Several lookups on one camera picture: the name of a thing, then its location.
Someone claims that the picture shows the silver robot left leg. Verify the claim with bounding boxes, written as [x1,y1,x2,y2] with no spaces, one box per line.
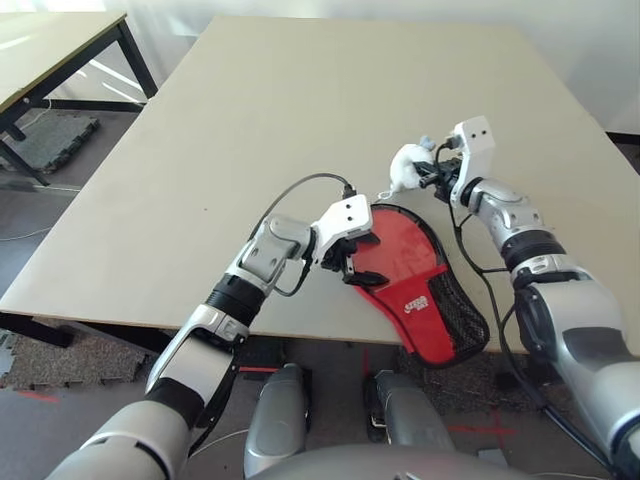
[243,363,311,480]

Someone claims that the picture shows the red ping-pong paddle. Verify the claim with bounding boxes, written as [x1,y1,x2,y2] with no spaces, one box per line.
[368,206,442,287]

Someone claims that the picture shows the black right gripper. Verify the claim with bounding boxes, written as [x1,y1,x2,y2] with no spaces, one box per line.
[413,154,462,200]

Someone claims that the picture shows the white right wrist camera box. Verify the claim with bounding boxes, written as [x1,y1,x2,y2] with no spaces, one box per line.
[444,115,497,211]

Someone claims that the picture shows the silver robot torso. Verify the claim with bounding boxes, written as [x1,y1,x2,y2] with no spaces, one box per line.
[249,443,551,480]

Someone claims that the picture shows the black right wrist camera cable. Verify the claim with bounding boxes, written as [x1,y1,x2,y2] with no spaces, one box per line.
[448,199,619,474]

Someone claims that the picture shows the black foam floor mat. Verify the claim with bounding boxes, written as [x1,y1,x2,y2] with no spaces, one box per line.
[17,115,101,175]

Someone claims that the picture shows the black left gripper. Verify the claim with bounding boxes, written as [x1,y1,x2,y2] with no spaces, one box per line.
[321,231,388,288]

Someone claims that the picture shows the white plush keychain toy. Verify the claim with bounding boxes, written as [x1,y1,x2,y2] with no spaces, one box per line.
[389,135,437,195]

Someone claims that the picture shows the white floor cable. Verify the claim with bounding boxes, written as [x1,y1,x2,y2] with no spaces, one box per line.
[0,226,52,242]
[191,428,252,457]

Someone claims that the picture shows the red black mesh paddle case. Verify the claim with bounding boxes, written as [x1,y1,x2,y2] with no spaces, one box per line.
[344,199,491,370]

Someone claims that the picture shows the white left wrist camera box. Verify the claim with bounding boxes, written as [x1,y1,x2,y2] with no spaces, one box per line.
[313,194,375,267]

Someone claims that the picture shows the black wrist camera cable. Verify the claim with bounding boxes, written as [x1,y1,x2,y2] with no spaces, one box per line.
[448,199,619,474]
[251,172,358,300]

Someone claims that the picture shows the black left wrist camera cable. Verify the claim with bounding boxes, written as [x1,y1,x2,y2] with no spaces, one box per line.
[251,172,358,300]

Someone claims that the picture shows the white wall cable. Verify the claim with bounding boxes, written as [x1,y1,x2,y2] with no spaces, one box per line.
[19,97,55,132]

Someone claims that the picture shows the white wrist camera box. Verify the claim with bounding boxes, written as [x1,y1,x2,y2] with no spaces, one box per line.
[444,115,497,211]
[313,194,375,267]

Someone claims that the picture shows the black table base foot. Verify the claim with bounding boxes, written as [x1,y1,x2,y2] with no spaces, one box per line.
[492,369,527,395]
[0,312,75,350]

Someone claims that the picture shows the speckled brown floor mat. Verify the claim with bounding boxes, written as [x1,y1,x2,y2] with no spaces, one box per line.
[0,327,576,416]

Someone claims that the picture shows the beige side table black legs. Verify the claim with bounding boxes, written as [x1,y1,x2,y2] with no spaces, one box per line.
[0,12,160,187]

